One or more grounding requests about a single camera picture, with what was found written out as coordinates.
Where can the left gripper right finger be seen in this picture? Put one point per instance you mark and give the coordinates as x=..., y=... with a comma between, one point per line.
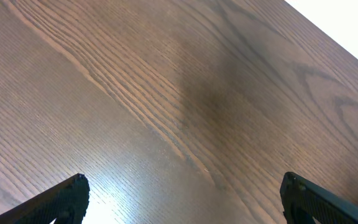
x=306, y=202

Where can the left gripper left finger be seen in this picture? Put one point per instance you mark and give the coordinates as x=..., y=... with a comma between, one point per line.
x=64, y=203

